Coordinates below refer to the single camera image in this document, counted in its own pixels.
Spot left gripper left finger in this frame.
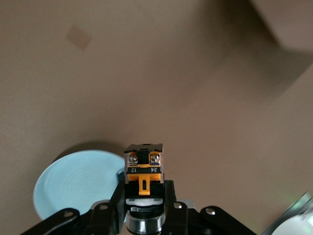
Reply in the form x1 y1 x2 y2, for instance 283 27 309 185
21 180 127 235

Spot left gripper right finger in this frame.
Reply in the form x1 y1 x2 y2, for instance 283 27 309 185
161 180 259 235

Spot orange black push-button switch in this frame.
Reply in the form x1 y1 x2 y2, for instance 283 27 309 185
124 142 165 235

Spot light blue round plate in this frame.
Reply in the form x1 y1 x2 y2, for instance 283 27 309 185
32 150 128 221

